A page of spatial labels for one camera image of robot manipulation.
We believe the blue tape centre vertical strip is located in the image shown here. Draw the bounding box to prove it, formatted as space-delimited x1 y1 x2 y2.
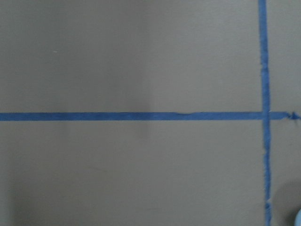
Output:
258 0 272 226

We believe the blue tape centre horizontal strip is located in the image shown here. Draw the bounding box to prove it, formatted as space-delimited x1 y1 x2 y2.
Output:
0 111 299 121

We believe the white blue call bell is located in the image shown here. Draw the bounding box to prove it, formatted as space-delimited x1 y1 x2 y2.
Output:
294 210 301 226

